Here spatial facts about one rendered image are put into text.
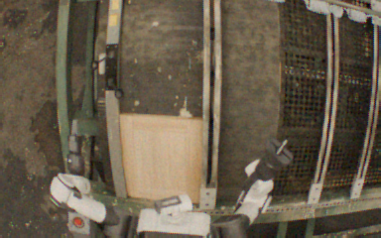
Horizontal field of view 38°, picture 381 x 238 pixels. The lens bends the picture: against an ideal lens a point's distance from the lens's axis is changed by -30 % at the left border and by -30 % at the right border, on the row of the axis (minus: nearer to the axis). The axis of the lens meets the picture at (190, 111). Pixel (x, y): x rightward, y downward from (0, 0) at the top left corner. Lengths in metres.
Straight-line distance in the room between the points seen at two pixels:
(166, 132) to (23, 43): 2.23
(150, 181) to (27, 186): 1.43
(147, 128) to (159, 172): 0.21
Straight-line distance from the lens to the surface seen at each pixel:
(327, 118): 2.77
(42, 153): 4.27
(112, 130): 2.88
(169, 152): 2.92
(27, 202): 4.17
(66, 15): 2.67
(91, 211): 2.47
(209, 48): 2.63
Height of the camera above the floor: 3.74
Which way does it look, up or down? 61 degrees down
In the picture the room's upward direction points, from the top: 4 degrees counter-clockwise
